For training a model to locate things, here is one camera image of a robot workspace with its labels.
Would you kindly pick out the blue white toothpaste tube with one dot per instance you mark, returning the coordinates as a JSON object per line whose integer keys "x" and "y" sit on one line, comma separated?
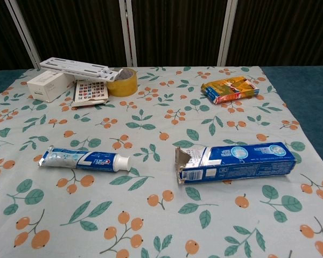
{"x": 83, "y": 161}

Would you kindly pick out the blue and white carton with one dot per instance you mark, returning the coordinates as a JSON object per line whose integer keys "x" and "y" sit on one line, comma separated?
{"x": 245, "y": 166}

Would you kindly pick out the small white cardboard box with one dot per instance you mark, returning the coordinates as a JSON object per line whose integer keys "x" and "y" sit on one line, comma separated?
{"x": 45, "y": 86}

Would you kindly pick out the yellowish packing tape roll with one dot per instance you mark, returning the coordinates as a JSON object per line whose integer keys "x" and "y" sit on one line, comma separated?
{"x": 123, "y": 87}

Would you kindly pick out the orange blue snack packet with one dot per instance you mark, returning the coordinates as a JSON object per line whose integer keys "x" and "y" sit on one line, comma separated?
{"x": 228, "y": 90}

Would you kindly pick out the fruit and leaf print tablecloth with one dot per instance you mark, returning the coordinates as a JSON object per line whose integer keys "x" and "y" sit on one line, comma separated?
{"x": 161, "y": 215}

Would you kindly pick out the white partition frame post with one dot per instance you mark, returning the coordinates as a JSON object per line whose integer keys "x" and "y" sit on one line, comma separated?
{"x": 227, "y": 32}
{"x": 126, "y": 32}
{"x": 24, "y": 35}

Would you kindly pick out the white flat plastic bracket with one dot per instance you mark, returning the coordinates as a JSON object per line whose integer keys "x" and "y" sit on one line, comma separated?
{"x": 70, "y": 65}

